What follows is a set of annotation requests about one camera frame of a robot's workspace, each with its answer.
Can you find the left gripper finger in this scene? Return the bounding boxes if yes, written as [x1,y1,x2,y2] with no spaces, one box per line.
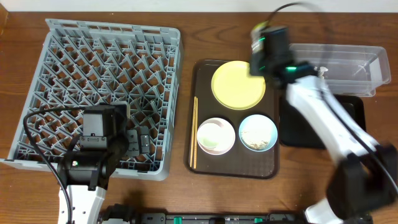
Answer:
[139,126,150,154]
[126,129,139,157]

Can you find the white tissue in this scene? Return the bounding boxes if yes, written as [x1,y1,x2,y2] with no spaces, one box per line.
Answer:
[314,67,328,79]

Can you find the light blue bowl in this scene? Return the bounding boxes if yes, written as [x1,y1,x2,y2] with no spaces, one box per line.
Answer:
[238,114,278,152]

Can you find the green snack wrapper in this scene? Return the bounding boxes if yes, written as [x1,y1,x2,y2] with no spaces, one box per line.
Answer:
[251,21,268,54]

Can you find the pale green cup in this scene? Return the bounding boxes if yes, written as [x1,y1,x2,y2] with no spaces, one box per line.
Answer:
[197,123,221,149]

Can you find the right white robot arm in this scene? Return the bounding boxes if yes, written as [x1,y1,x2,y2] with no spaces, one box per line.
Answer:
[250,51,397,223]

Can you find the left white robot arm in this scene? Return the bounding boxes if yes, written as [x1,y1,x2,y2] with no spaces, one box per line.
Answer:
[57,101,150,223]

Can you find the grey plastic dishwasher rack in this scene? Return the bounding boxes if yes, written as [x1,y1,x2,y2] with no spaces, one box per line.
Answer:
[2,19,183,181]

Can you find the black waste tray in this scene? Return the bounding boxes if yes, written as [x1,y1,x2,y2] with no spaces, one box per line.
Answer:
[279,95,366,149]

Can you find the clear plastic waste bin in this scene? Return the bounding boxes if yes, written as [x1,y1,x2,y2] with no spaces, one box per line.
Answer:
[290,44,391,97]

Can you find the yellow round plate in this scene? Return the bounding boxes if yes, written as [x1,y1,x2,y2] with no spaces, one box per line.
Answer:
[211,60,266,110]

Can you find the left wooden chopstick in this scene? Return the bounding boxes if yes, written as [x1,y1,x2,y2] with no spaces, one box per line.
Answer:
[190,96,197,167]

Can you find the leftover rice food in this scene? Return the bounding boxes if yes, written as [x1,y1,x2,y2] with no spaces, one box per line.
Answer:
[241,130,271,151]

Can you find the dark brown serving tray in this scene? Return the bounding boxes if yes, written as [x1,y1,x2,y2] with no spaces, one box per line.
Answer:
[184,60,279,179]

